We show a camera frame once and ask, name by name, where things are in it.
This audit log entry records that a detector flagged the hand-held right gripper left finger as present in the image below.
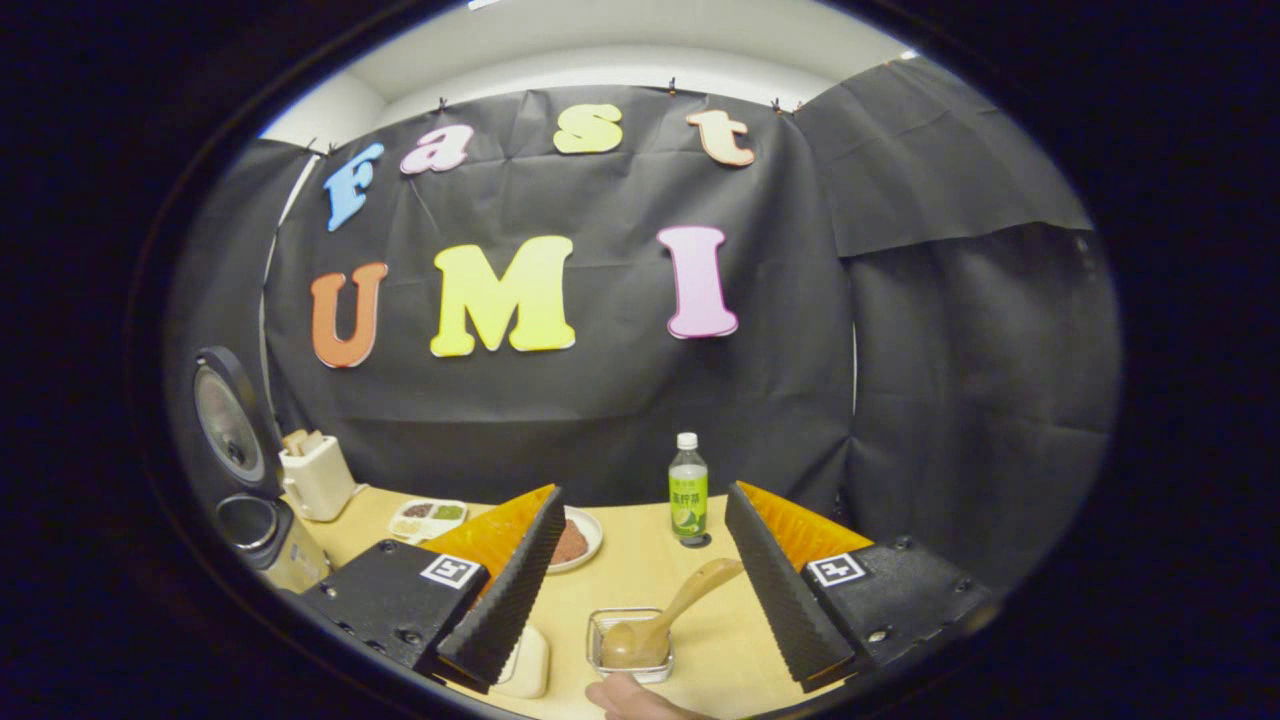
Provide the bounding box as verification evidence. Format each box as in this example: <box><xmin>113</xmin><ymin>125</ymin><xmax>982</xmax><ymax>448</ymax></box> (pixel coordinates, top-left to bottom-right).
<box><xmin>300</xmin><ymin>485</ymin><xmax>566</xmax><ymax>694</ymax></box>

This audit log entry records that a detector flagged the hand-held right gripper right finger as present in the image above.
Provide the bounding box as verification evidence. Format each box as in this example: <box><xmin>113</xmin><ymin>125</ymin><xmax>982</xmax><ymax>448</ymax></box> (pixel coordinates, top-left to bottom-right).
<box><xmin>725</xmin><ymin>481</ymin><xmax>1001</xmax><ymax>693</ymax></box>

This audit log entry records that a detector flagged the clear container of rice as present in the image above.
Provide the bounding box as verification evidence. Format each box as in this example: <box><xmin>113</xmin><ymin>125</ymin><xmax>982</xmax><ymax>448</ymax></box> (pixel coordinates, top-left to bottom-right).
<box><xmin>487</xmin><ymin>622</ymin><xmax>551</xmax><ymax>699</ymax></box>

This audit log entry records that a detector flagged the wooden spoon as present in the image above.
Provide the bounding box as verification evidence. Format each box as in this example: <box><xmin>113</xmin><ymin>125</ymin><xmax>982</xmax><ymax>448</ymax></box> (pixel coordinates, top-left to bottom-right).
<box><xmin>600</xmin><ymin>558</ymin><xmax>746</xmax><ymax>669</ymax></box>

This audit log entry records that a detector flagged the grey rice cooker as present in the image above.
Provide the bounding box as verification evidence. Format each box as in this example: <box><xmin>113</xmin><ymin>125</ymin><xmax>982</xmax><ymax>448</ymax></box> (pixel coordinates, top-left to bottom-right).
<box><xmin>190</xmin><ymin>345</ymin><xmax>333</xmax><ymax>596</ymax></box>

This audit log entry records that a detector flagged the white round plate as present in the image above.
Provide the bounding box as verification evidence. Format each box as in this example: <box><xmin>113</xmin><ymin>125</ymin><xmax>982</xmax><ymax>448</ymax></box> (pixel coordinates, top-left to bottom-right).
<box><xmin>545</xmin><ymin>505</ymin><xmax>605</xmax><ymax>574</ymax></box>

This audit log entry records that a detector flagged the white divided bean dish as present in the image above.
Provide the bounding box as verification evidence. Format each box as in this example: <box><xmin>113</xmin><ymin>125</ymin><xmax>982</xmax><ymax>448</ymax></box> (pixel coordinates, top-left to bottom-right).
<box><xmin>388</xmin><ymin>498</ymin><xmax>469</xmax><ymax>544</ymax></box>

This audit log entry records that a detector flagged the green tea bottle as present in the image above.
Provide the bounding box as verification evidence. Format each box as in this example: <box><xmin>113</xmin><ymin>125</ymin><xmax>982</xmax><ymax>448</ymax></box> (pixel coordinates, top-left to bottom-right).
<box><xmin>668</xmin><ymin>432</ymin><xmax>710</xmax><ymax>543</ymax></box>

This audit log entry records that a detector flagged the white toaster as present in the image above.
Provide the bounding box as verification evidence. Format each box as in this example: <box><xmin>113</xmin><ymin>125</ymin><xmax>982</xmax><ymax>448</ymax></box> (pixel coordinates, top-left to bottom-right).
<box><xmin>278</xmin><ymin>430</ymin><xmax>359</xmax><ymax>523</ymax></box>

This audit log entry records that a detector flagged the black backdrop cloth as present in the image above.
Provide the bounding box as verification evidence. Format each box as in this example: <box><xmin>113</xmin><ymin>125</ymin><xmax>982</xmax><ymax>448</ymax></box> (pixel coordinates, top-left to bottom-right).
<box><xmin>165</xmin><ymin>55</ymin><xmax>1121</xmax><ymax>601</ymax></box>

